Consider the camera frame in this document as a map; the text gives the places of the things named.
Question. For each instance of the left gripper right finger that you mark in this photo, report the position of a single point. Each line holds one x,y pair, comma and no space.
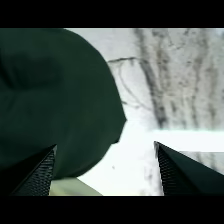
186,176

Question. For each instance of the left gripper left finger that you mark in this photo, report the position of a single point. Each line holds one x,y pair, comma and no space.
35,176

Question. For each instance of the dark green shirt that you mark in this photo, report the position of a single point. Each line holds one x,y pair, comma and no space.
56,100

